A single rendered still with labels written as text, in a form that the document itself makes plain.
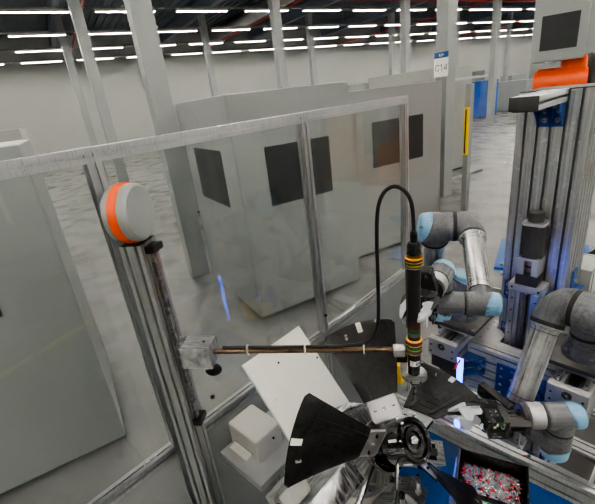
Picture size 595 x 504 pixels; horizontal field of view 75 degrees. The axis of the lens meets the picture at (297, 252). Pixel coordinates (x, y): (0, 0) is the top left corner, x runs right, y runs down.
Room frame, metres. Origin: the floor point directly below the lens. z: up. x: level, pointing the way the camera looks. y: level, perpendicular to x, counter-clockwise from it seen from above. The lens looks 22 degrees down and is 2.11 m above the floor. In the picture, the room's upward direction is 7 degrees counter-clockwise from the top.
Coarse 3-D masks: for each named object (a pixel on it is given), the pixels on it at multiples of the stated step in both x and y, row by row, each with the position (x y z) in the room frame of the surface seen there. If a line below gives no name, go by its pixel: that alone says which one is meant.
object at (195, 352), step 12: (192, 336) 1.02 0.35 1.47; (204, 336) 1.01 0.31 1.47; (180, 348) 0.96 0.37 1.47; (192, 348) 0.95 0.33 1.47; (204, 348) 0.95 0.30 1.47; (216, 348) 1.00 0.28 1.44; (180, 360) 0.97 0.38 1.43; (192, 360) 0.95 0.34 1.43; (204, 360) 0.95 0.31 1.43; (216, 360) 0.98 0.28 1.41
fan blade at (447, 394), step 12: (432, 372) 1.07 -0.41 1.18; (444, 372) 1.07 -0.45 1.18; (420, 384) 1.02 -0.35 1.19; (432, 384) 1.01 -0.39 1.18; (444, 384) 1.01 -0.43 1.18; (456, 384) 1.01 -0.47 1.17; (408, 396) 0.97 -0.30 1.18; (420, 396) 0.96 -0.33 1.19; (432, 396) 0.95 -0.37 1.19; (444, 396) 0.95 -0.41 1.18; (456, 396) 0.96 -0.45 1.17; (468, 396) 0.97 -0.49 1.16; (420, 408) 0.91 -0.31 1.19; (432, 408) 0.90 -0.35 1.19; (444, 408) 0.90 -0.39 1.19
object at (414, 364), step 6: (414, 234) 0.87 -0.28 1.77; (414, 240) 0.87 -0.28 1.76; (408, 246) 0.87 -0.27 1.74; (414, 246) 0.86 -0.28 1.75; (420, 246) 0.86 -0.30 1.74; (408, 252) 0.87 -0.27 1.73; (414, 252) 0.86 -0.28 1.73; (420, 252) 0.86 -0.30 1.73; (408, 354) 0.87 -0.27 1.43; (408, 360) 0.87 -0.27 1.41; (414, 360) 0.86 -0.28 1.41; (420, 360) 0.86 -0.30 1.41; (408, 366) 0.87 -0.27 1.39; (414, 366) 0.86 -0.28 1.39; (420, 366) 0.87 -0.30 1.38; (408, 372) 0.87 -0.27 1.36; (414, 372) 0.86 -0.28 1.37; (414, 384) 0.86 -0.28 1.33
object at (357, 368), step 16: (368, 320) 1.05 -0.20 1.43; (384, 320) 1.05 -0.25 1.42; (336, 336) 1.03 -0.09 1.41; (352, 336) 1.02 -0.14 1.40; (368, 336) 1.01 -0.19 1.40; (384, 336) 1.01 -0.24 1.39; (352, 352) 0.99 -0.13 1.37; (368, 352) 0.98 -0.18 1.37; (384, 352) 0.97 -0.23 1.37; (352, 368) 0.96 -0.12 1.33; (368, 368) 0.94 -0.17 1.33; (384, 368) 0.93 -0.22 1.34; (368, 384) 0.92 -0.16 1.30; (384, 384) 0.90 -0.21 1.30; (368, 400) 0.89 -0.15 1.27
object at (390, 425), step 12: (372, 420) 0.88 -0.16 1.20; (396, 420) 0.82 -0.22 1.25; (408, 420) 0.80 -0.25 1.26; (396, 432) 0.77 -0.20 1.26; (408, 432) 0.78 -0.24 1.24; (420, 432) 0.79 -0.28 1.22; (384, 444) 0.78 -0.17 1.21; (396, 444) 0.75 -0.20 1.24; (408, 444) 0.76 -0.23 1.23; (420, 444) 0.77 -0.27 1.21; (372, 456) 0.79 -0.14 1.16; (384, 456) 0.79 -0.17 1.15; (396, 456) 0.75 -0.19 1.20; (408, 456) 0.73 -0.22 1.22; (420, 456) 0.75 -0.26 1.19; (384, 468) 0.77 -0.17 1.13
